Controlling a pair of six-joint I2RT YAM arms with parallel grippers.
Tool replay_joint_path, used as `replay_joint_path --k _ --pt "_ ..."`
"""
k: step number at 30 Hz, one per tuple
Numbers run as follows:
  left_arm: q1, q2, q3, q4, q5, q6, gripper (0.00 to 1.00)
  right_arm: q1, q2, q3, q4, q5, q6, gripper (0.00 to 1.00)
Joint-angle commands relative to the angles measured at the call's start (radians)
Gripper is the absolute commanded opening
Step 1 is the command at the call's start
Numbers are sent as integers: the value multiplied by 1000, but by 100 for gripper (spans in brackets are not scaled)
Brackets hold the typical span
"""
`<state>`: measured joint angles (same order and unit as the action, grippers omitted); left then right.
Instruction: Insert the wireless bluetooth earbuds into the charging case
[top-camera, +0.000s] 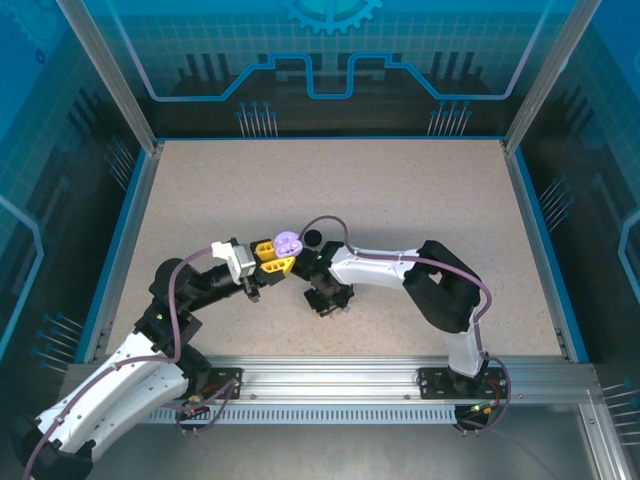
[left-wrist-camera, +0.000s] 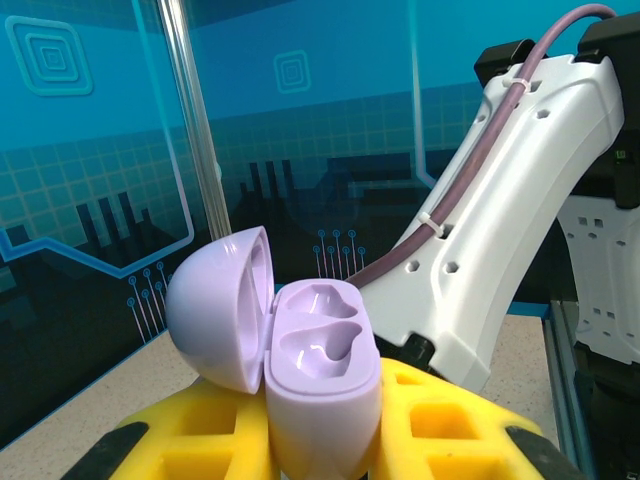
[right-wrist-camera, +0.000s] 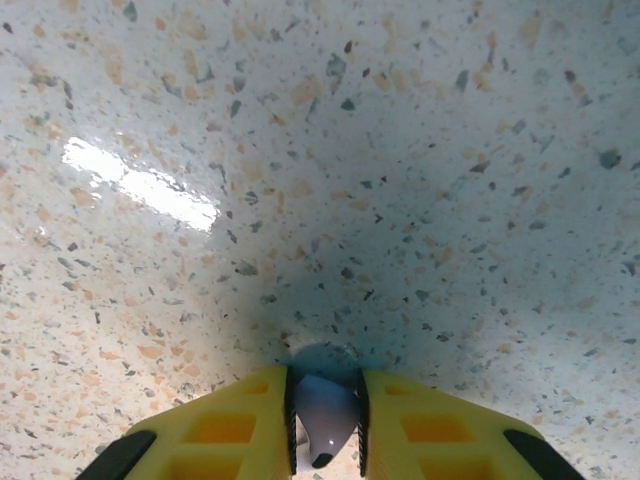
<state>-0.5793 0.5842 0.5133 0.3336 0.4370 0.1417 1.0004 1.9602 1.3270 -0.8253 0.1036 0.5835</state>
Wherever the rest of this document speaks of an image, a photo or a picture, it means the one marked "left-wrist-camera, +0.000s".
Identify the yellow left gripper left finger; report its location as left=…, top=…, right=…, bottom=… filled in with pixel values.
left=59, top=379, right=281, bottom=480

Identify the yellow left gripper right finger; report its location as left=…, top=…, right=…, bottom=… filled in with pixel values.
left=372, top=357, right=594, bottom=480

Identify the purple earbud charging case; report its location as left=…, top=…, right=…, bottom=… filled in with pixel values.
left=164, top=225, right=384, bottom=480

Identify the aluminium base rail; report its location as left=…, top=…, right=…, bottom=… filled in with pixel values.
left=543, top=299, right=599, bottom=480

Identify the aluminium frame post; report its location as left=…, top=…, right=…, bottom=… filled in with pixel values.
left=155, top=0, right=235, bottom=242

